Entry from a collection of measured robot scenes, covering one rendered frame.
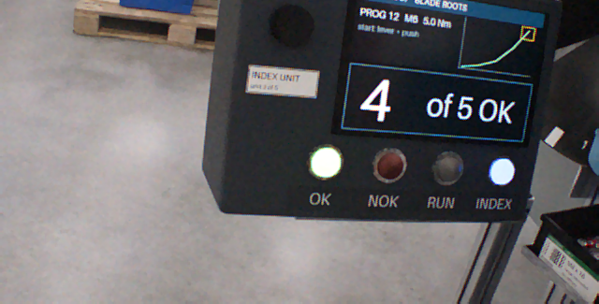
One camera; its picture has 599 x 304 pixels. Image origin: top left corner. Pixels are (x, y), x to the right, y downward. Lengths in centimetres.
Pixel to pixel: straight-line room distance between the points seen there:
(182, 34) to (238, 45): 328
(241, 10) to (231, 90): 6
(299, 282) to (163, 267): 42
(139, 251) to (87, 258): 17
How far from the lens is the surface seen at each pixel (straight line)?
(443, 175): 55
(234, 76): 49
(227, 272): 219
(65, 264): 216
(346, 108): 51
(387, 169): 52
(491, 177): 57
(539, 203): 280
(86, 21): 382
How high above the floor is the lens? 136
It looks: 26 degrees down
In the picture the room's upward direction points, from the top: 12 degrees clockwise
